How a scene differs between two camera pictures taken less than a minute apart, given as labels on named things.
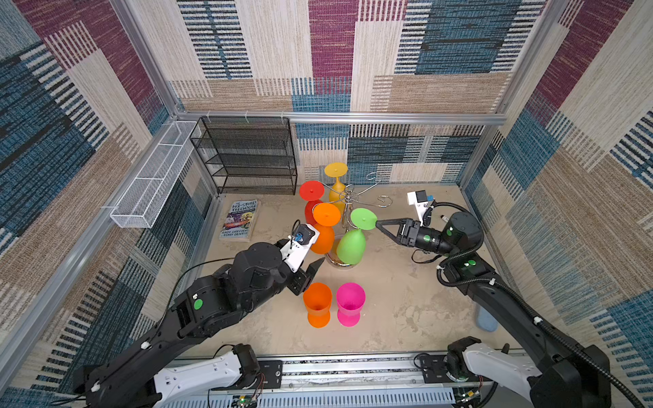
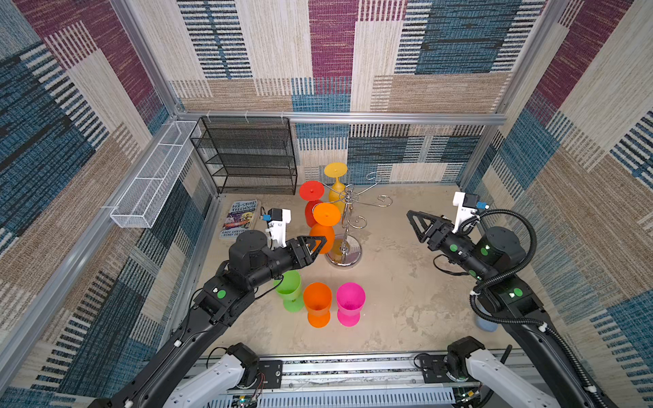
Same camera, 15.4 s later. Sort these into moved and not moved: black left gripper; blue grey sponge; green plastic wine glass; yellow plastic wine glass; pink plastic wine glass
Moved: black left gripper; green plastic wine glass
Not moved: blue grey sponge; yellow plastic wine glass; pink plastic wine glass
